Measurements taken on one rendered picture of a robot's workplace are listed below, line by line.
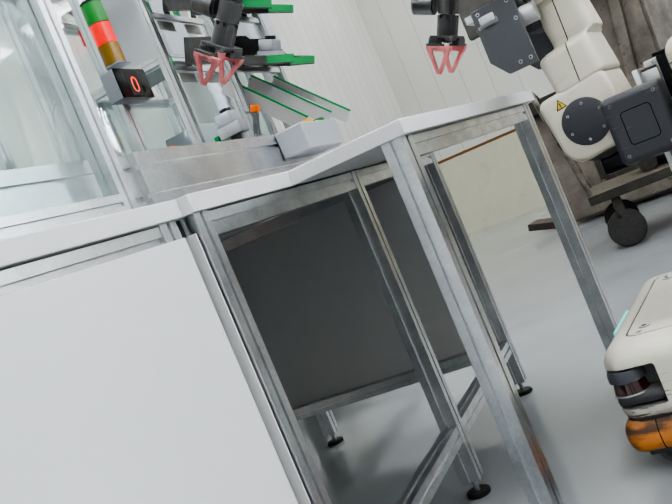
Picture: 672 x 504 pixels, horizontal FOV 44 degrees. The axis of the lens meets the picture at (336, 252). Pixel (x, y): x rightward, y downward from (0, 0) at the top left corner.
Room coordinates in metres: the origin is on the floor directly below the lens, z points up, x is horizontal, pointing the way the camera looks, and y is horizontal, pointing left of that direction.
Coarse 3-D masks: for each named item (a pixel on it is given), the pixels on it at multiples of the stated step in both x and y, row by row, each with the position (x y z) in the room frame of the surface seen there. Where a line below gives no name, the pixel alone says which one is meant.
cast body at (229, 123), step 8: (224, 112) 2.04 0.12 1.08; (232, 112) 2.05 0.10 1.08; (216, 120) 2.05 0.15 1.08; (224, 120) 2.04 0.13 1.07; (232, 120) 2.03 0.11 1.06; (240, 120) 2.04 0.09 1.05; (224, 128) 2.05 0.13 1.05; (232, 128) 2.04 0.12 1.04; (240, 128) 2.03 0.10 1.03; (248, 128) 2.06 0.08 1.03; (216, 136) 2.08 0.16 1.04; (224, 136) 2.05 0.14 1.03
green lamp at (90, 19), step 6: (96, 0) 1.92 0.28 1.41; (84, 6) 1.91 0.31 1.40; (90, 6) 1.91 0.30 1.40; (96, 6) 1.91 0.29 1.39; (102, 6) 1.93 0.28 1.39; (84, 12) 1.92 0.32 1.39; (90, 12) 1.91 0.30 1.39; (96, 12) 1.91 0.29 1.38; (102, 12) 1.92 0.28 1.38; (84, 18) 1.93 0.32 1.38; (90, 18) 1.91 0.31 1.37; (96, 18) 1.91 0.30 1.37; (102, 18) 1.92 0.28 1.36; (90, 24) 1.91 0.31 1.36
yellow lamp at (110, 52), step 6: (108, 42) 1.91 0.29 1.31; (114, 42) 1.92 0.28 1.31; (102, 48) 1.91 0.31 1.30; (108, 48) 1.91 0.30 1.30; (114, 48) 1.91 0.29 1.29; (120, 48) 1.93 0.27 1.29; (102, 54) 1.92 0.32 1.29; (108, 54) 1.91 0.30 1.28; (114, 54) 1.91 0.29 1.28; (120, 54) 1.92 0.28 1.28; (102, 60) 1.93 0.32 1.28; (108, 60) 1.91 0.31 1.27; (114, 60) 1.91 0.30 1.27; (120, 60) 1.92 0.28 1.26
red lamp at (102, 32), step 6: (96, 24) 1.91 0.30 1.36; (102, 24) 1.91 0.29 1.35; (108, 24) 1.92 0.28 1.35; (90, 30) 1.92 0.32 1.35; (96, 30) 1.91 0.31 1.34; (102, 30) 1.91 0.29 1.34; (108, 30) 1.92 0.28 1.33; (96, 36) 1.91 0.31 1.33; (102, 36) 1.91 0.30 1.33; (108, 36) 1.91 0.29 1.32; (114, 36) 1.93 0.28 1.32; (96, 42) 1.92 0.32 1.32; (102, 42) 1.91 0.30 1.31
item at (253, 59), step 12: (204, 36) 2.42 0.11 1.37; (240, 36) 2.40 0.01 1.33; (192, 48) 2.34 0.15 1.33; (252, 48) 2.39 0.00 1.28; (192, 60) 2.34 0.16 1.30; (204, 60) 2.32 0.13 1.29; (252, 60) 2.24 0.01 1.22; (264, 60) 2.22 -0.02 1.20; (276, 60) 2.25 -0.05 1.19; (288, 60) 2.30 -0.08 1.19
